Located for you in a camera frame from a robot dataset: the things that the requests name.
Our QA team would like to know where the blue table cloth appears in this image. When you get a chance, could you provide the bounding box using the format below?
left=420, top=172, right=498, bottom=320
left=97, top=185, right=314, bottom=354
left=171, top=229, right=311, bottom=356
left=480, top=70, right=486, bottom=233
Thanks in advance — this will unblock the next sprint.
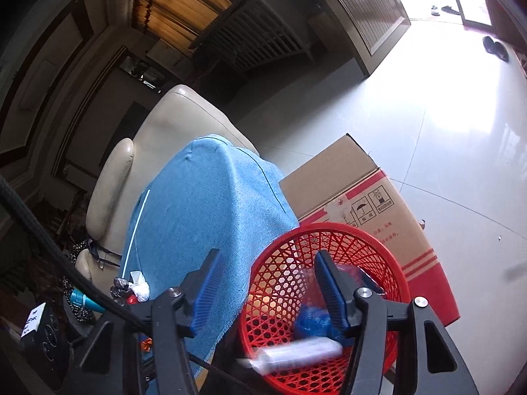
left=119, top=134, right=300, bottom=379

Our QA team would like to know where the dark blue strap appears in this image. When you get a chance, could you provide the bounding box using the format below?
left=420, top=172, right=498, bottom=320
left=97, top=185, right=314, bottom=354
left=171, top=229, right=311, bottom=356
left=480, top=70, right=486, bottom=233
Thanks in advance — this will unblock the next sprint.
left=88, top=236, right=122, bottom=270

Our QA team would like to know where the black box with white label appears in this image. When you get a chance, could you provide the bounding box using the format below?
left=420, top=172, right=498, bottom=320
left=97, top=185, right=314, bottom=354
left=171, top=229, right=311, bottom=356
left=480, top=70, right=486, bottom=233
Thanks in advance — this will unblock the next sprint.
left=20, top=302, right=69, bottom=379

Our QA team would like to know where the black braided cable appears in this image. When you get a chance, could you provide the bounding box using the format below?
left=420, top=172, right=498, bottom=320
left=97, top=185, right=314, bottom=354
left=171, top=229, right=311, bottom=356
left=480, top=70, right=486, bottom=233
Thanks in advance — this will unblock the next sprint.
left=0, top=175, right=149, bottom=334

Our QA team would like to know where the red striped cardboard box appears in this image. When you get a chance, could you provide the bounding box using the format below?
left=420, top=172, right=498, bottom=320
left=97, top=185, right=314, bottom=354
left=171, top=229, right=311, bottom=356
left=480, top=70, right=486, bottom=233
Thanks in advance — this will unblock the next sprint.
left=279, top=133, right=461, bottom=375

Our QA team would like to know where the red plastic mesh basket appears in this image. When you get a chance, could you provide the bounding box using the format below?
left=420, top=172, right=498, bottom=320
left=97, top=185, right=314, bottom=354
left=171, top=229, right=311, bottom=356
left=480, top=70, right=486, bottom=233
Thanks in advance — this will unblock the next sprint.
left=238, top=222, right=412, bottom=393

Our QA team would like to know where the white tube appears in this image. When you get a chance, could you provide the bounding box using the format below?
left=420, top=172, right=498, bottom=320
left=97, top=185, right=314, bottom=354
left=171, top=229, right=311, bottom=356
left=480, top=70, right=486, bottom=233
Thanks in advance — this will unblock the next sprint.
left=249, top=335, right=344, bottom=373

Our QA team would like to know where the orange curtain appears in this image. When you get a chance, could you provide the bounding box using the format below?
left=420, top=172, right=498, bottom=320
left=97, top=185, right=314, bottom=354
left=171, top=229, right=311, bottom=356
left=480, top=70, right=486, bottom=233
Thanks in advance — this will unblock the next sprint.
left=132, top=0, right=233, bottom=48

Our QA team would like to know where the beige leather sofa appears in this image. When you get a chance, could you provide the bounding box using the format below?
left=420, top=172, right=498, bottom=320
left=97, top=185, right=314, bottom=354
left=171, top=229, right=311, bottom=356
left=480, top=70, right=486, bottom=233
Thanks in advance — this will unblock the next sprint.
left=74, top=84, right=260, bottom=293

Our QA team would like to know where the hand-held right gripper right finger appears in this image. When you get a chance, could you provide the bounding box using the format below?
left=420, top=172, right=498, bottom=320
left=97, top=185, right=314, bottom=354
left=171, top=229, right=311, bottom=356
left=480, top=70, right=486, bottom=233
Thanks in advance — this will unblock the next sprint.
left=314, top=250, right=480, bottom=395

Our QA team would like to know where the brown wooden door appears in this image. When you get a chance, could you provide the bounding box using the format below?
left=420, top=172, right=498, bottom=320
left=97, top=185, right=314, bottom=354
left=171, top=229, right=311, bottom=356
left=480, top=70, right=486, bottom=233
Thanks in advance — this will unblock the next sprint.
left=309, top=0, right=411, bottom=79

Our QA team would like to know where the crumpled white paper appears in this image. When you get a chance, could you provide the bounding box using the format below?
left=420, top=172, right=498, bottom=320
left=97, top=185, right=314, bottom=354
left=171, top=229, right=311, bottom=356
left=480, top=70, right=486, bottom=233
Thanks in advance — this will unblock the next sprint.
left=127, top=271, right=150, bottom=302

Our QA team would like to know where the black white patterned cloth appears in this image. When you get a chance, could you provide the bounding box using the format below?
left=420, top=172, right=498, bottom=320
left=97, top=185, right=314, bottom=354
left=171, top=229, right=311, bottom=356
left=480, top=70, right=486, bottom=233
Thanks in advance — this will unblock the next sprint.
left=62, top=239, right=99, bottom=326

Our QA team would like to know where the crumpled silver foil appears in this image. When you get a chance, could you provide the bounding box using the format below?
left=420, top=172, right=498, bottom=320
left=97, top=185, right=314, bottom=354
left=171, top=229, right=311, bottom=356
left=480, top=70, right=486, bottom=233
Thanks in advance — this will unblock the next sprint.
left=110, top=277, right=130, bottom=298

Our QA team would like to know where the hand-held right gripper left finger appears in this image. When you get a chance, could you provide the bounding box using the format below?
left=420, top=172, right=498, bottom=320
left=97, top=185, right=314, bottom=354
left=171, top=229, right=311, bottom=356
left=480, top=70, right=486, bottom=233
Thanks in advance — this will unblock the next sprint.
left=80, top=249, right=227, bottom=395

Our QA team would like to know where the teal bottle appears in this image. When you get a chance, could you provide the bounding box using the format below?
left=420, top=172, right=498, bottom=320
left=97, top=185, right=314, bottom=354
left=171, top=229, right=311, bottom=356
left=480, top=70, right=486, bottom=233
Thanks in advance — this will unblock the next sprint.
left=70, top=288, right=103, bottom=313

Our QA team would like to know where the blue plastic bag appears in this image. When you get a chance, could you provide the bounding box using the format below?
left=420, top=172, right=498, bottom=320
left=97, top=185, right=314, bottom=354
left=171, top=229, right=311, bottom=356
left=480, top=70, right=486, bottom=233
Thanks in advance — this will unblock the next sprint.
left=294, top=267, right=385, bottom=344

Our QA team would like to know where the dark wooden slatted crib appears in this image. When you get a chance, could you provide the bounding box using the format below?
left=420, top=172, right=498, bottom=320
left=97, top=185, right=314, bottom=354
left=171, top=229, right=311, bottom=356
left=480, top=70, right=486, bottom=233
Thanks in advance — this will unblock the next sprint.
left=189, top=0, right=326, bottom=75

